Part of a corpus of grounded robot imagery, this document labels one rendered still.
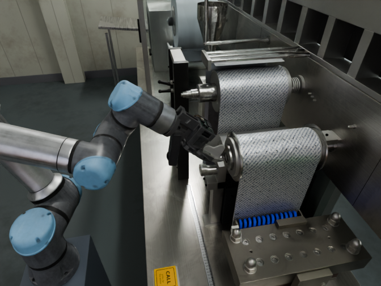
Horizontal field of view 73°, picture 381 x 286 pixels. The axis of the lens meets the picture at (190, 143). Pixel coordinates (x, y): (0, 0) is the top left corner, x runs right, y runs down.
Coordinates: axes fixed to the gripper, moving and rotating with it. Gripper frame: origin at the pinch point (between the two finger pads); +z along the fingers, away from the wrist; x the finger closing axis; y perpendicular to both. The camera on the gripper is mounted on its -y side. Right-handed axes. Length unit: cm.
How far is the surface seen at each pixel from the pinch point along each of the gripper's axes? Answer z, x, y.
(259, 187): 13.0, -8.0, 2.2
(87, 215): 20, 87, -145
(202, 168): -0.5, 0.6, -6.1
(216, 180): 6.7, 0.4, -7.4
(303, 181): 24.1, -8.0, 11.1
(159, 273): 3.8, -15.8, -37.5
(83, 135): 5, 202, -157
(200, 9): -11, 67, 27
